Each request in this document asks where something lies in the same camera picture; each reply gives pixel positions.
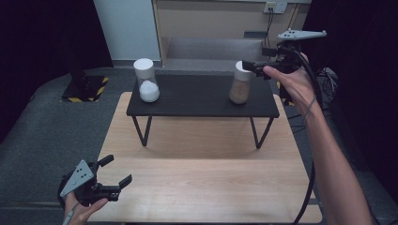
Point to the dark grey bracket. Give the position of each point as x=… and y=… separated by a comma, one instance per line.
x=254, y=34

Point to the white cabinet panel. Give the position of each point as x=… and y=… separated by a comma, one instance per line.
x=128, y=29

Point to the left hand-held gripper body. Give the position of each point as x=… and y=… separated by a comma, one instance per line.
x=78, y=178

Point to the black shelf rack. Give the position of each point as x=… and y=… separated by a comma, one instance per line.
x=200, y=97

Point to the jar of white powder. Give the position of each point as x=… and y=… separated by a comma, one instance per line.
x=147, y=84

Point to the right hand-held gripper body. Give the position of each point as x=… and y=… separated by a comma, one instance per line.
x=289, y=56

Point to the wooden desk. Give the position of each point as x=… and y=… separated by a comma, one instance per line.
x=212, y=22

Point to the jar of brown powder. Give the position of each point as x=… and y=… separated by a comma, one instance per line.
x=240, y=89

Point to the person's right hand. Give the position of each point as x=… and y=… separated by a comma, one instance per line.
x=298, y=87

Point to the white wall socket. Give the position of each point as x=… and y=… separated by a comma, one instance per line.
x=274, y=7

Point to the person's left hand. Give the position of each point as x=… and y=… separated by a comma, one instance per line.
x=81, y=214

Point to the dark curtain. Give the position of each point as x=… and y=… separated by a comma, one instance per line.
x=359, y=62
x=37, y=47

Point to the grey wrist band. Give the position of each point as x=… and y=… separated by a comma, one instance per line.
x=309, y=107

